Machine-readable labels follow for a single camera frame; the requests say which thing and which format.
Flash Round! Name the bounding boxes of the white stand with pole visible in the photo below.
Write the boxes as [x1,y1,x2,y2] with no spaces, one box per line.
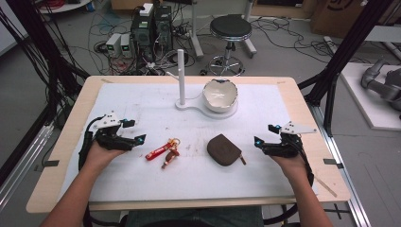
[166,48,239,120]

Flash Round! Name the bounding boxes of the light wooden table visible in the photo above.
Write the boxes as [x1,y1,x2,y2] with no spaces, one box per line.
[26,75,352,215]

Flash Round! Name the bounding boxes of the white power supply box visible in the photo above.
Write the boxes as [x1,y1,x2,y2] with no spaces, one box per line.
[120,33,133,59]
[105,32,123,59]

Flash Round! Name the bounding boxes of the person's right hand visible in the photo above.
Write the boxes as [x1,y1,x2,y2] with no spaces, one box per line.
[270,152,312,183]

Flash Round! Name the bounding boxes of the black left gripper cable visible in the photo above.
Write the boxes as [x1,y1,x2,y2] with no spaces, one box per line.
[78,115,106,172]

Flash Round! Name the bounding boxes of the white floor board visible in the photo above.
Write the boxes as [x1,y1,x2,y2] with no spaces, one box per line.
[340,61,401,132]

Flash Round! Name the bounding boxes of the black computer tower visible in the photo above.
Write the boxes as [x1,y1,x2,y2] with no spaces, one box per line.
[130,3,156,63]
[153,4,174,53]

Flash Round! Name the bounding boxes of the white table mat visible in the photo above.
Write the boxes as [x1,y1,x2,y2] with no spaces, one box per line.
[59,82,319,203]

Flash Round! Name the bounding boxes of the tangle of floor cables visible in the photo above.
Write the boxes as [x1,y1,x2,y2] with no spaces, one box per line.
[252,17,373,65]

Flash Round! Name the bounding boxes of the keychain with red strap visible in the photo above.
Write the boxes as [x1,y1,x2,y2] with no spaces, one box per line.
[145,137,182,170]

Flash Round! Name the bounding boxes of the white eggshell-shaped bowl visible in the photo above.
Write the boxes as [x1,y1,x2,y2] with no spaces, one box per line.
[201,78,239,114]

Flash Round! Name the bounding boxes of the brown cardboard box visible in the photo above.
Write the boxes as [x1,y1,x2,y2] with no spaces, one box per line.
[309,0,401,40]

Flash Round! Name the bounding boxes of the black round stool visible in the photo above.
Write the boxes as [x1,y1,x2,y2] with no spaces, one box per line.
[206,13,253,78]

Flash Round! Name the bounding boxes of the aluminium rail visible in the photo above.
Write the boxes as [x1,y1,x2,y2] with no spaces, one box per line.
[308,103,373,227]
[0,123,55,212]

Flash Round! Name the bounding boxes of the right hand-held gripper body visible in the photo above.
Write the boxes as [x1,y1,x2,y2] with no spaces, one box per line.
[261,120,318,159]

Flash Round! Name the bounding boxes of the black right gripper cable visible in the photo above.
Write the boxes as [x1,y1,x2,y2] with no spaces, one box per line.
[292,138,316,187]

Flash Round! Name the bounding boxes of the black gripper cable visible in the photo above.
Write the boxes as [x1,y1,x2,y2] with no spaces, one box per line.
[78,115,106,172]
[292,138,316,187]

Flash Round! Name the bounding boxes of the person's left hand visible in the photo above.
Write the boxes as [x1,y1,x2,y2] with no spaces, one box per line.
[83,139,128,173]

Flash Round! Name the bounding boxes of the white metal stand leg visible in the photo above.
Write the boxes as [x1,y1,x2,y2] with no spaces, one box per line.
[241,0,258,59]
[188,0,205,60]

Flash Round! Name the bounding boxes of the brown zipper pouch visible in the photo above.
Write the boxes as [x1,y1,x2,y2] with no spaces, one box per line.
[206,133,248,167]

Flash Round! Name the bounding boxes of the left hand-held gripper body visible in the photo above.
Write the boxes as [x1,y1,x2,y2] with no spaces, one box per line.
[93,112,139,151]

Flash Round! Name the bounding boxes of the person's legs in jeans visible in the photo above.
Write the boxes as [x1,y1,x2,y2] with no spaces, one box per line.
[124,205,265,227]

